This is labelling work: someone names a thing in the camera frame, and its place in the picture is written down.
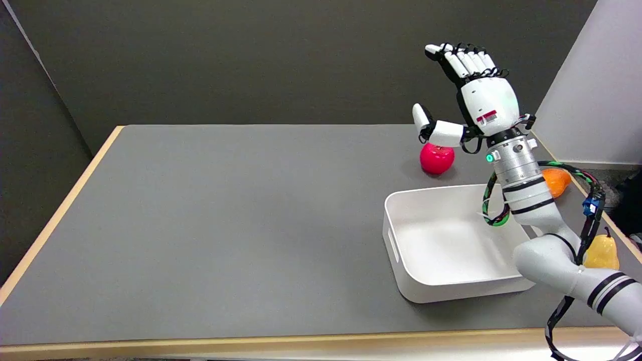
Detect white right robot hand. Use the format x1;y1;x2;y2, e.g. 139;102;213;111
412;43;536;154

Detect red apple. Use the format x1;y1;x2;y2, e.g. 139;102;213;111
420;143;455;175

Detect orange fruit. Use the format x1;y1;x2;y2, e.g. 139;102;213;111
542;168;572;199

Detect white plastic bin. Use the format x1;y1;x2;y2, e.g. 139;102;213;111
382;184;537;304

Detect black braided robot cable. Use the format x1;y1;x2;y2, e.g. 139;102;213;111
481;160;642;361

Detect black object beside table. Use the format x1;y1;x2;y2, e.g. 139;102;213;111
611;169;642;240

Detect yellow pear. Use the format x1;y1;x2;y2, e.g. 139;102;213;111
583;227;620;271

